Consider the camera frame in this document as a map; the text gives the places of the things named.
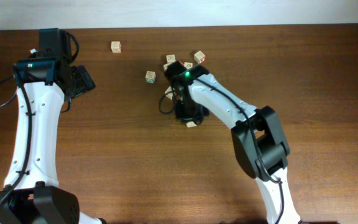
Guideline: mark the wooden block blue side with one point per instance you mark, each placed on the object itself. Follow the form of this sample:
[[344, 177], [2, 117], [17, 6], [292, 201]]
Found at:
[[165, 66]]

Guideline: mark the far left wooden block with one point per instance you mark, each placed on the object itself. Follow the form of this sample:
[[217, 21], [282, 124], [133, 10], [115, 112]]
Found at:
[[116, 47]]

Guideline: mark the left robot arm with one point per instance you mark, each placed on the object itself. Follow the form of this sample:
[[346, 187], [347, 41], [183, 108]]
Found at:
[[31, 193]]

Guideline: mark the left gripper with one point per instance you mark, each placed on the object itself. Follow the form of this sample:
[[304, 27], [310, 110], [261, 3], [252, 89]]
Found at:
[[84, 81]]

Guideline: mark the small top wooden block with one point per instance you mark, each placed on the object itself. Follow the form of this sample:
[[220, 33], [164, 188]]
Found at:
[[170, 58]]

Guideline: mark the wooden block red corner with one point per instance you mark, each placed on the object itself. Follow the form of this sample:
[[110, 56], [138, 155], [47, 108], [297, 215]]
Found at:
[[169, 92]]

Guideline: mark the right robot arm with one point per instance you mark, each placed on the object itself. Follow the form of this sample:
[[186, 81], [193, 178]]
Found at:
[[260, 146]]

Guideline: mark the wooden block blue corner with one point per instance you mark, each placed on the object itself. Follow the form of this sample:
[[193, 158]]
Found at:
[[191, 124]]

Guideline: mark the wooden block red edge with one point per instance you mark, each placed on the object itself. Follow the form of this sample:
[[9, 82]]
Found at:
[[188, 65]]

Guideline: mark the wooden block red side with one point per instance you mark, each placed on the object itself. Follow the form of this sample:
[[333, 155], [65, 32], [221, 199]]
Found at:
[[199, 57]]

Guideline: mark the wooden block green side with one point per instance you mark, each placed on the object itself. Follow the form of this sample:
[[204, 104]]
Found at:
[[150, 77]]

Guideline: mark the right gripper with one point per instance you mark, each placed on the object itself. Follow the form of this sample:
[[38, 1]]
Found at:
[[203, 112]]

